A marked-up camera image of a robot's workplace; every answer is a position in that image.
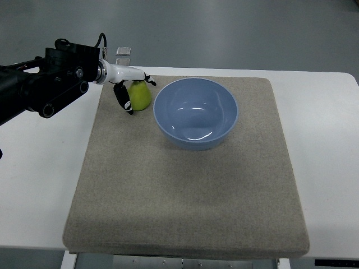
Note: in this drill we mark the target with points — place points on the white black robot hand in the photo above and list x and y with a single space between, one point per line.
117 74

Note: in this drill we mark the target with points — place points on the green pear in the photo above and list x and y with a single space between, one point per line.
140 95

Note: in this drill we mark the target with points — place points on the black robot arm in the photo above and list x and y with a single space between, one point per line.
48 84

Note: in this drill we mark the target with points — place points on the blue bowl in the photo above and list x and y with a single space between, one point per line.
195 113

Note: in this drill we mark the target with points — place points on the silver floor plate lower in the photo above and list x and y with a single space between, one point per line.
123 61

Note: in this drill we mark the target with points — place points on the silver floor plate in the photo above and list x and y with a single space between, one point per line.
123 61
123 51

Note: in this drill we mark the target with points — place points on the silver floor plate upper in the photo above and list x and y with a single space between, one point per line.
123 51

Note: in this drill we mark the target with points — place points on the beige fabric mat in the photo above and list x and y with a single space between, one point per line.
139 194

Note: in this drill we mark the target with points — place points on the metal table frame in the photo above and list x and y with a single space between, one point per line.
108 261

